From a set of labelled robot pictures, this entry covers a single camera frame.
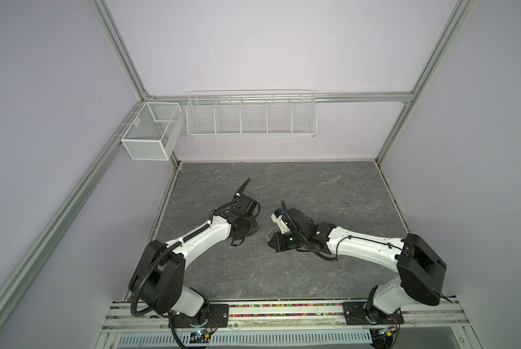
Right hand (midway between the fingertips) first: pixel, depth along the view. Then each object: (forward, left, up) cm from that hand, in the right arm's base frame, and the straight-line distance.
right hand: (268, 245), depth 80 cm
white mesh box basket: (+48, +54, +15) cm, 73 cm away
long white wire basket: (+55, +8, +21) cm, 59 cm away
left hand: (+7, +6, -2) cm, 10 cm away
